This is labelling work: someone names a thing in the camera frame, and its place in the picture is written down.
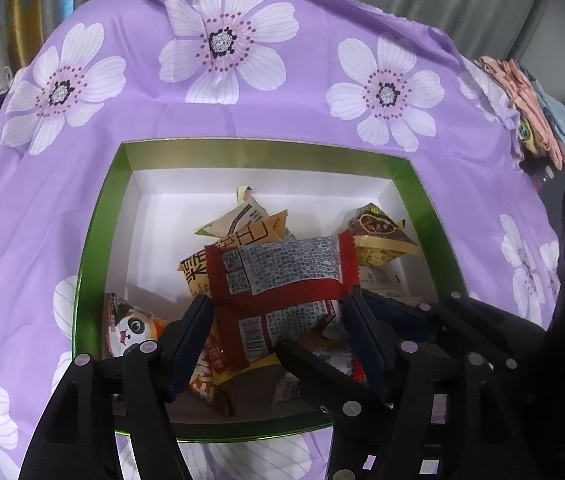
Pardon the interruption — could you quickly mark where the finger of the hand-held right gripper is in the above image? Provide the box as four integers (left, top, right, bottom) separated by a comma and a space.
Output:
275, 339, 396, 480
361, 290, 549, 372

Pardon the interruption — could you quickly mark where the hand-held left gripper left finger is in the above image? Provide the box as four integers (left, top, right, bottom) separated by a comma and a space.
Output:
18, 294, 214, 480

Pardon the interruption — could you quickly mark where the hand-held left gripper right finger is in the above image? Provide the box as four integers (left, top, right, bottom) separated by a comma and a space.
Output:
345, 296, 530, 480

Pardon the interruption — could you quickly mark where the orange red lettered snack packet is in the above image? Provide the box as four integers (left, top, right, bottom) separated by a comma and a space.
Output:
187, 330, 239, 419

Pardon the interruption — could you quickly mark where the red panda snack packet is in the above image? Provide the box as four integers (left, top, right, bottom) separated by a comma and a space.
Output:
102, 292, 171, 359

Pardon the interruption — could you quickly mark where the large white red snack packet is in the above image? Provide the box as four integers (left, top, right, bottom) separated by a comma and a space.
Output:
215, 297, 344, 374

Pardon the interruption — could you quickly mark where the brown yellow snack packet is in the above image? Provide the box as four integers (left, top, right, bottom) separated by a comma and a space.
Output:
345, 202, 422, 268

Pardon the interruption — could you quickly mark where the small red snack packet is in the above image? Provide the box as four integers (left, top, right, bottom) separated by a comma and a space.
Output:
205, 234, 361, 309

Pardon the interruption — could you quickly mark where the cream snack packet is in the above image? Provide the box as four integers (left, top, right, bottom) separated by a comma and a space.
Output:
195, 186, 289, 242

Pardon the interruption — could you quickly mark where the green cardboard box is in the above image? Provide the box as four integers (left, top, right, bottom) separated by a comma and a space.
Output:
70, 137, 470, 444

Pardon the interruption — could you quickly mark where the light blue folded cloth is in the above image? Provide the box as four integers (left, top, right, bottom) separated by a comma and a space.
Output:
537, 94, 565, 167

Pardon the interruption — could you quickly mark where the yellow printed folded cloth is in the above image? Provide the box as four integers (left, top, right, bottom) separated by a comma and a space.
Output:
511, 110, 544, 155

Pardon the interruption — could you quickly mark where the purple floral cloth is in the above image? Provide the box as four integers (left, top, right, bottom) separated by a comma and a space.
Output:
0, 0, 563, 480

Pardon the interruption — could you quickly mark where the gold patterned curtain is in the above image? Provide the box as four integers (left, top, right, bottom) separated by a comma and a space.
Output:
5, 0, 66, 70

